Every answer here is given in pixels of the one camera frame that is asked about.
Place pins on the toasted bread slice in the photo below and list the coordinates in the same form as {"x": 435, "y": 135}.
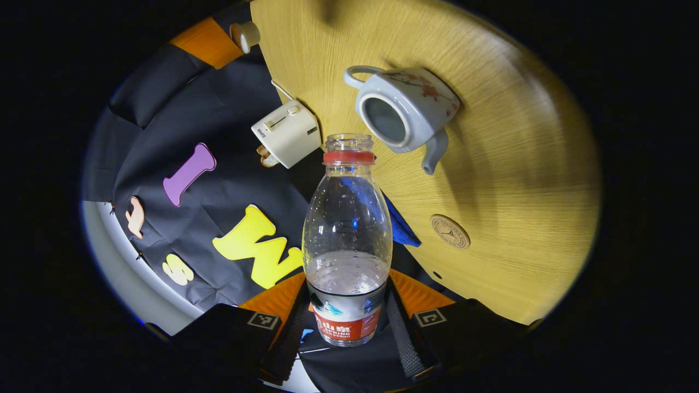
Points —
{"x": 267, "y": 158}

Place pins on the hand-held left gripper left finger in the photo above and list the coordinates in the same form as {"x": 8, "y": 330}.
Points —
{"x": 292, "y": 338}

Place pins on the white ceramic teacup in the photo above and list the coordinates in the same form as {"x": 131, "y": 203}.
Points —
{"x": 420, "y": 103}

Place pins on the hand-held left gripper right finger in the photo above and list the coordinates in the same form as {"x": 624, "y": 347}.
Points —
{"x": 404, "y": 338}

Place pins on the white toaster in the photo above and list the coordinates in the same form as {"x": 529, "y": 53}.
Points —
{"x": 286, "y": 134}

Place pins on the clear plastic water bottle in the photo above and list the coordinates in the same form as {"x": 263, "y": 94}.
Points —
{"x": 347, "y": 218}

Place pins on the black backdrop cloth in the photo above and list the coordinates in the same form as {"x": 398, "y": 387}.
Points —
{"x": 218, "y": 185}

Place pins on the blue folded towel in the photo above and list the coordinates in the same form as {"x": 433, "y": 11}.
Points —
{"x": 403, "y": 229}

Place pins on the round wooden coaster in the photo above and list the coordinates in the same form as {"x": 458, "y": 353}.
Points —
{"x": 450, "y": 231}

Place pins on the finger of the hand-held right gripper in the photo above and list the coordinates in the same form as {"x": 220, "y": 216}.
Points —
{"x": 207, "y": 43}

